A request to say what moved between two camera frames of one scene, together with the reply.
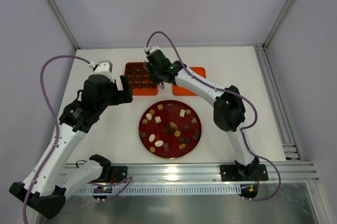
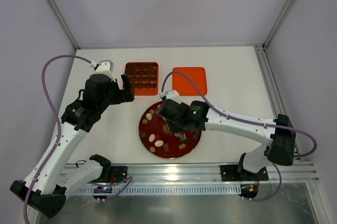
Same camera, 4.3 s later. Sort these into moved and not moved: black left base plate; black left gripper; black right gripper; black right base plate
Moved: black right gripper
Not moved: black right base plate; black left base plate; black left gripper
